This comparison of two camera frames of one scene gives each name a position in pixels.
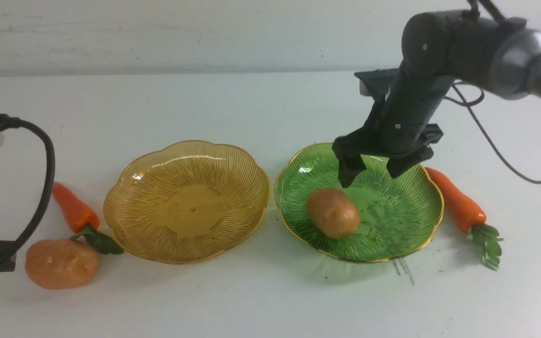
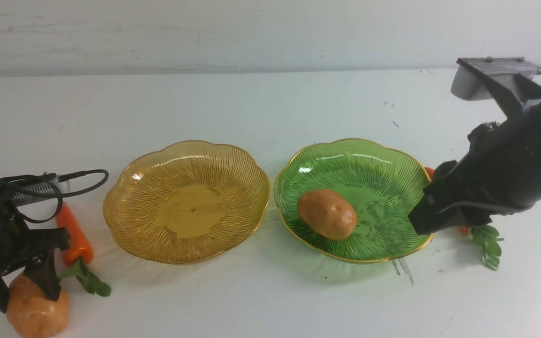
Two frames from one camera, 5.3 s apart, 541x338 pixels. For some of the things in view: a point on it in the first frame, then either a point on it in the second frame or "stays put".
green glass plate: x=398 y=215 stays put
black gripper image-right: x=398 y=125 -> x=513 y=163
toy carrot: x=84 y=222 -> x=79 y=253
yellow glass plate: x=192 y=203 stays put
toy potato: x=60 y=263 -> x=30 y=314
